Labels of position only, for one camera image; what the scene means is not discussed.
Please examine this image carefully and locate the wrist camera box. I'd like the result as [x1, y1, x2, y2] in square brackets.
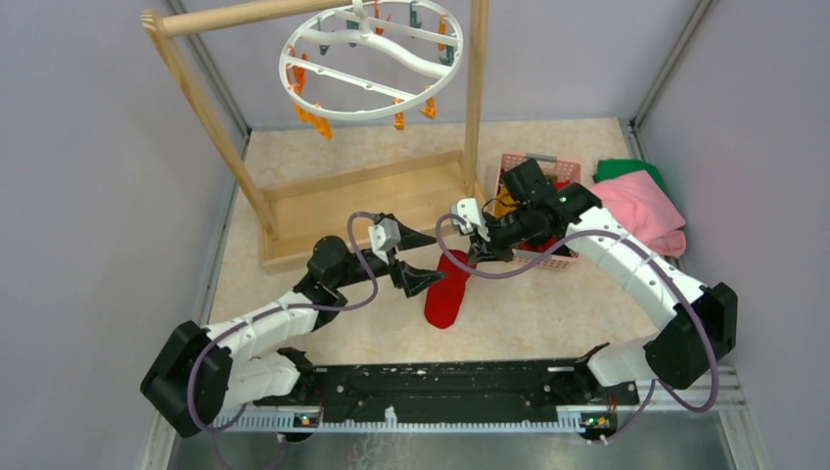
[450, 198, 490, 241]
[368, 217, 401, 258]

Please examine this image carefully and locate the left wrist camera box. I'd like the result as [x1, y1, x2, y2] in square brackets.
[368, 217, 401, 258]

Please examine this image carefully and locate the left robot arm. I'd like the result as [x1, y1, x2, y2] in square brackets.
[139, 211, 445, 438]

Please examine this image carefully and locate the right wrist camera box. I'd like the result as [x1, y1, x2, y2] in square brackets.
[450, 198, 490, 241]

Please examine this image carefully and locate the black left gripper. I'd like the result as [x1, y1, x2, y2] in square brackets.
[333, 214, 447, 298]

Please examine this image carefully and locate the green cloth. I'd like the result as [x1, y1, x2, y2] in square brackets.
[592, 159, 669, 194]

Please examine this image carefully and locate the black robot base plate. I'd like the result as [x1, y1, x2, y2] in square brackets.
[255, 358, 640, 424]

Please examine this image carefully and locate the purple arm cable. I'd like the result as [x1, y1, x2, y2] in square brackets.
[434, 213, 722, 448]
[186, 211, 396, 470]

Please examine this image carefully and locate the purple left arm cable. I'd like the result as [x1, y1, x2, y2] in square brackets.
[186, 211, 396, 470]

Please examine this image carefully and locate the mustard yellow sock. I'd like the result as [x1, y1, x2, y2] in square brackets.
[492, 186, 519, 217]

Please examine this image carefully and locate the white round clip hanger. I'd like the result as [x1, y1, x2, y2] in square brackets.
[278, 1, 465, 139]

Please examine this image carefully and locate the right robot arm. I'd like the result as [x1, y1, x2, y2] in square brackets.
[450, 161, 738, 403]

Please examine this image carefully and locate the red santa sock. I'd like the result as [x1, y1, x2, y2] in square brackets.
[424, 254, 472, 329]

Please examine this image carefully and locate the wooden hanger rack frame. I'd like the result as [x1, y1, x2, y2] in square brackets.
[141, 1, 489, 269]

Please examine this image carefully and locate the white toothed cable rail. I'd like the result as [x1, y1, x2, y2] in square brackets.
[211, 407, 585, 434]

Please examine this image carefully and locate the pink perforated plastic basket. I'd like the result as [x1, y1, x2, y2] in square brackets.
[491, 154, 581, 271]

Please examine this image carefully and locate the pink cloth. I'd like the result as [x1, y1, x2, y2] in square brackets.
[589, 170, 687, 258]

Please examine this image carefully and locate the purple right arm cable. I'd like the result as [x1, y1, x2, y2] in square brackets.
[434, 213, 722, 448]

